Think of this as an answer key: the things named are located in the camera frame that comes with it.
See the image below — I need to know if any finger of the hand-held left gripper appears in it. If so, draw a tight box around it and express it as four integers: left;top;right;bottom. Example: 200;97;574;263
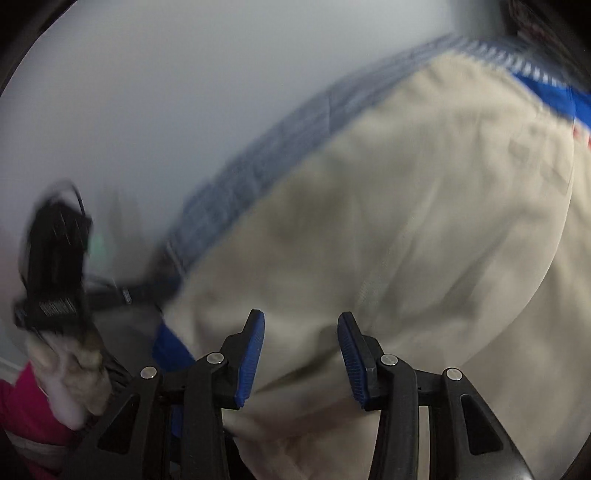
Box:
85;279;178;311

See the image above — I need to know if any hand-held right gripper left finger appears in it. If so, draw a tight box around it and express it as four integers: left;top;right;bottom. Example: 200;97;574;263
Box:
65;309;266;480

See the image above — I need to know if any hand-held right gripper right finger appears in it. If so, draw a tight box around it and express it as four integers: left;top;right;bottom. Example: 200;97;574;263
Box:
337;311;536;480

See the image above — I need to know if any beige jacket with blue trim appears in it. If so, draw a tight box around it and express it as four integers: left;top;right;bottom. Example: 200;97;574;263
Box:
152;60;591;480

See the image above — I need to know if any person's left hand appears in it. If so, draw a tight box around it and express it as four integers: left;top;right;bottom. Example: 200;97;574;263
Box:
25;330;114;430

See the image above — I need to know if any blue white striped blanket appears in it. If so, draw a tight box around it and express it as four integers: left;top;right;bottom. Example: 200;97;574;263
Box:
164;33;555;289

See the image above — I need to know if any patterned pillow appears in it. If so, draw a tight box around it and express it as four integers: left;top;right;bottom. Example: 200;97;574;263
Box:
502;0;573;51

